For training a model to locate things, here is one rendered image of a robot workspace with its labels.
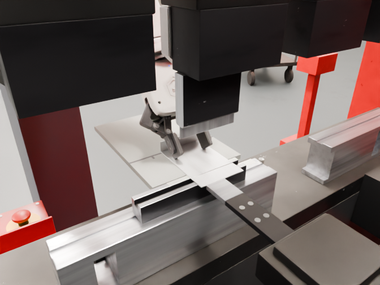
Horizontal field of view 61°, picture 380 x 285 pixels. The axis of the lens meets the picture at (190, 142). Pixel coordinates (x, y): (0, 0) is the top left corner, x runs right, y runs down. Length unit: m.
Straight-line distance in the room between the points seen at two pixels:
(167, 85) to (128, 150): 0.14
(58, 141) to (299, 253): 0.87
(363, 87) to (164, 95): 0.89
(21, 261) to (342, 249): 0.48
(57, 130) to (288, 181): 0.70
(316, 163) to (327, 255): 0.43
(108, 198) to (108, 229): 1.67
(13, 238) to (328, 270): 0.59
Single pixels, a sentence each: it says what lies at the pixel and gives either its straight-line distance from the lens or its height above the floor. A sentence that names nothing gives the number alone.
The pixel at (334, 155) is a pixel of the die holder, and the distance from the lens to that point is 0.75.
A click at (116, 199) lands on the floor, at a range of 2.14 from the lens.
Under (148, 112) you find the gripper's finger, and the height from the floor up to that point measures 1.08.
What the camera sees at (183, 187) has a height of 1.00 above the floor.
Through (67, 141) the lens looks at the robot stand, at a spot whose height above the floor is 0.80.
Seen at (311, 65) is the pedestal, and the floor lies 0.74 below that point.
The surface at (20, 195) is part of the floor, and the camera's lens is 2.38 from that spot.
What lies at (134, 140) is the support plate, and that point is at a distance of 0.64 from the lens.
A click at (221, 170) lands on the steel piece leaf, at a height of 1.00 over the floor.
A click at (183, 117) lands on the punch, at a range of 0.44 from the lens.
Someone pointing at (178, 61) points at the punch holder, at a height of 1.19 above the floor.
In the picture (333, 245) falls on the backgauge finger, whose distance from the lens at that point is 0.39.
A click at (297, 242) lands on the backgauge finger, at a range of 0.38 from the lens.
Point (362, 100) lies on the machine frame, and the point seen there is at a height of 0.88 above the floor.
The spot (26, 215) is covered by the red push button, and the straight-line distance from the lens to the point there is 0.83.
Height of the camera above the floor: 1.30
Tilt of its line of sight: 28 degrees down
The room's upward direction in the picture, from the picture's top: straight up
